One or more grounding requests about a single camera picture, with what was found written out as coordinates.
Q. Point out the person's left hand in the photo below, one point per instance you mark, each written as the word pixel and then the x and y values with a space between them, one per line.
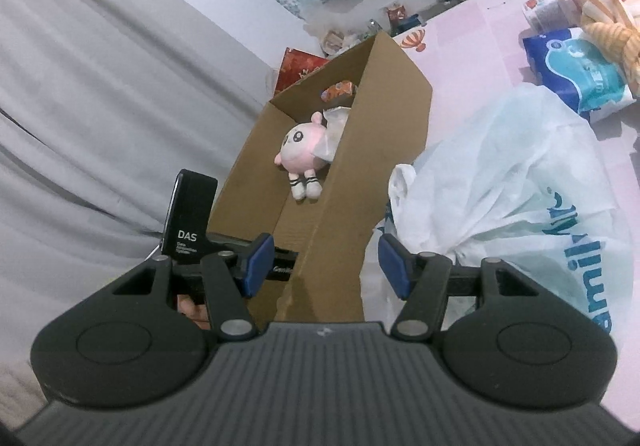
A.
pixel 192 312

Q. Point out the blue tissue packet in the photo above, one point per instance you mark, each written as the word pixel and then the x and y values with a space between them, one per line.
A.
pixel 575 70

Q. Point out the pink round plush toy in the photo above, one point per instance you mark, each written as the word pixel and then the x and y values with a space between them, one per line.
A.
pixel 300 145

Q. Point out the brown cardboard box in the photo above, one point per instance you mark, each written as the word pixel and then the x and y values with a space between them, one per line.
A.
pixel 340 206

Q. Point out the large white plastic bag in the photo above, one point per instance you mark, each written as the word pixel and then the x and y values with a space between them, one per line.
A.
pixel 500 186

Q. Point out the small red packet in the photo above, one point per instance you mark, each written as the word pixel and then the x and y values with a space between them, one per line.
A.
pixel 396 16

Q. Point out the orange striped white towel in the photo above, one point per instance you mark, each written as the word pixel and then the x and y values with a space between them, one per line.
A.
pixel 612 38

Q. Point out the red printed bag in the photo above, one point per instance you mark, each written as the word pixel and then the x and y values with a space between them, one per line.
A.
pixel 297 70

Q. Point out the small white printed packet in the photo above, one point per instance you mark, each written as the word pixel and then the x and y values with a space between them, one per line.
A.
pixel 542 8

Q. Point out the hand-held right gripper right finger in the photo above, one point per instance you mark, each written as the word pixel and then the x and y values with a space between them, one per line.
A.
pixel 392 268

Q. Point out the pink balloon print bedsheet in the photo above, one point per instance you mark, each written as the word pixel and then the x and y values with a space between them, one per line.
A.
pixel 475 55

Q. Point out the grey curtain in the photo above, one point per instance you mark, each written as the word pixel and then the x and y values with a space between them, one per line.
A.
pixel 100 100

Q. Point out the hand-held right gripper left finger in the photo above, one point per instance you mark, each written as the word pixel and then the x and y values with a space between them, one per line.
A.
pixel 256 268

